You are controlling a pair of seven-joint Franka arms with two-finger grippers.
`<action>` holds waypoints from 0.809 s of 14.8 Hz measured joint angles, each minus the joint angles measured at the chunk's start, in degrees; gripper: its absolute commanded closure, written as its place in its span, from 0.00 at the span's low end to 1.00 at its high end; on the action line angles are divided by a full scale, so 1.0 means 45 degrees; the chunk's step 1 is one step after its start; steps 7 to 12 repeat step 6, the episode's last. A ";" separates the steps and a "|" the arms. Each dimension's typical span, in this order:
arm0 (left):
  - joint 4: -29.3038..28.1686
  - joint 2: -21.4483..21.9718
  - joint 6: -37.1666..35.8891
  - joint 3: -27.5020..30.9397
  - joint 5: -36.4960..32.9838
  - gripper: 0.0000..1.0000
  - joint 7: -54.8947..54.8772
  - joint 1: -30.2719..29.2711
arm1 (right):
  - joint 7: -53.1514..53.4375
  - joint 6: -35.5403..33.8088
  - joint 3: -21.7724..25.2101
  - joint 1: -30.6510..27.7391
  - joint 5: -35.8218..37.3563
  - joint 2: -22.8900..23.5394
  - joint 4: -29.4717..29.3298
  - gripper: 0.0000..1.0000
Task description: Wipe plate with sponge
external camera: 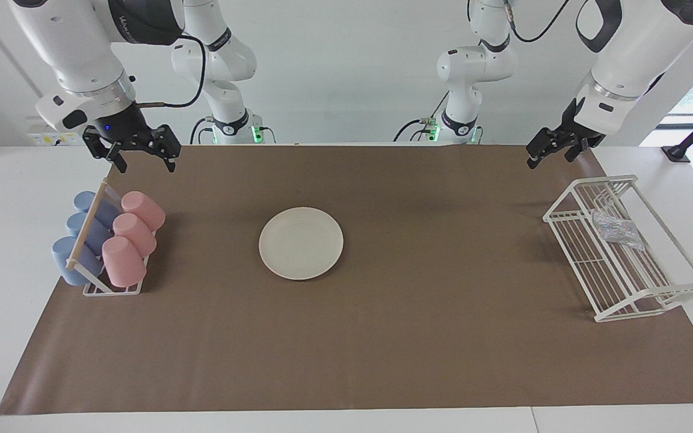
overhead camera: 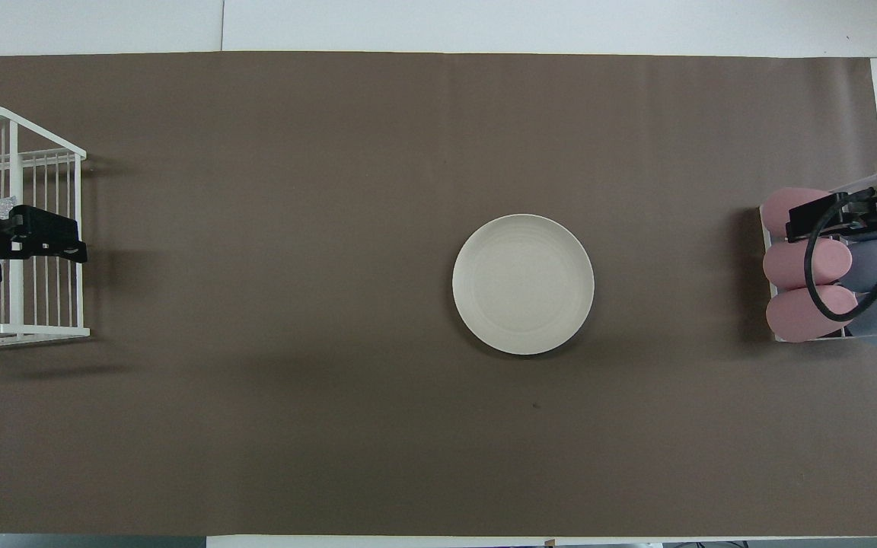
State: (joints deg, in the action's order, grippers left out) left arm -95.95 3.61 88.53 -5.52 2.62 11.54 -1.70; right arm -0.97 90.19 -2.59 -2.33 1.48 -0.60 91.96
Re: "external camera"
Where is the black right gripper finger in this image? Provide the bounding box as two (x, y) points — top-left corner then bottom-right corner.
(141, 124), (181, 174)
(83, 127), (128, 173)

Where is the silver mesh sponge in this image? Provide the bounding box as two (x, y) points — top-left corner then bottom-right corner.
(592, 209), (647, 251)

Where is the cream round plate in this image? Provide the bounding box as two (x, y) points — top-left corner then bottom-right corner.
(259, 207), (345, 281)

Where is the blue plastic cup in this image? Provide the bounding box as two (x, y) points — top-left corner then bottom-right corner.
(66, 212), (112, 253)
(73, 191), (122, 226)
(52, 236), (103, 286)

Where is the white power strip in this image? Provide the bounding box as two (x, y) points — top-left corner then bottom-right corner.
(25, 116), (79, 147)

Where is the pink plastic cup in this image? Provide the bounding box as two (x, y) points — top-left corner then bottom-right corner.
(102, 236), (147, 288)
(121, 191), (166, 232)
(112, 213), (158, 258)

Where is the cup rack with wooden rod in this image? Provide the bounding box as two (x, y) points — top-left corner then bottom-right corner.
(65, 178), (158, 296)

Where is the brown table mat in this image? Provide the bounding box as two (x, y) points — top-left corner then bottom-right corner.
(0, 143), (693, 416)

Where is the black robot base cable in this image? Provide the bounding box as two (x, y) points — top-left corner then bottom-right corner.
(392, 115), (440, 143)
(189, 116), (215, 146)

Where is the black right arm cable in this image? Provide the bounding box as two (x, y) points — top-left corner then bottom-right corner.
(135, 35), (208, 110)

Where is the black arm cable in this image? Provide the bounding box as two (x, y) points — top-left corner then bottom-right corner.
(135, 35), (208, 110)
(505, 0), (571, 44)

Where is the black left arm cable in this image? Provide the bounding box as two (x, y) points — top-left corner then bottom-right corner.
(505, 0), (571, 44)

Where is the white wire dish rack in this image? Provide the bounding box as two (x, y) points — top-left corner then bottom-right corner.
(543, 174), (693, 323)

